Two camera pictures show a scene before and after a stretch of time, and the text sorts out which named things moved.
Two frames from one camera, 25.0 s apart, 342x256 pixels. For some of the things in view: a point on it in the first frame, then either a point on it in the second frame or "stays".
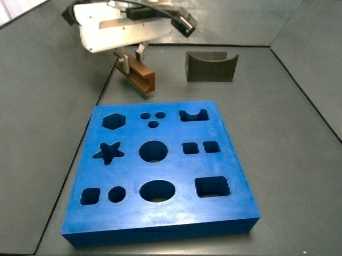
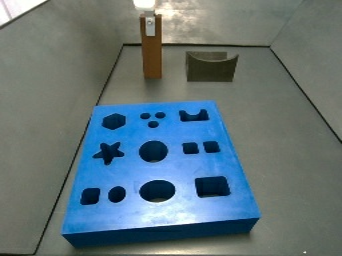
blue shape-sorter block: x=157 y=177 stays
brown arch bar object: x=138 y=73 to x=152 y=48
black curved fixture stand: x=209 y=66 stays
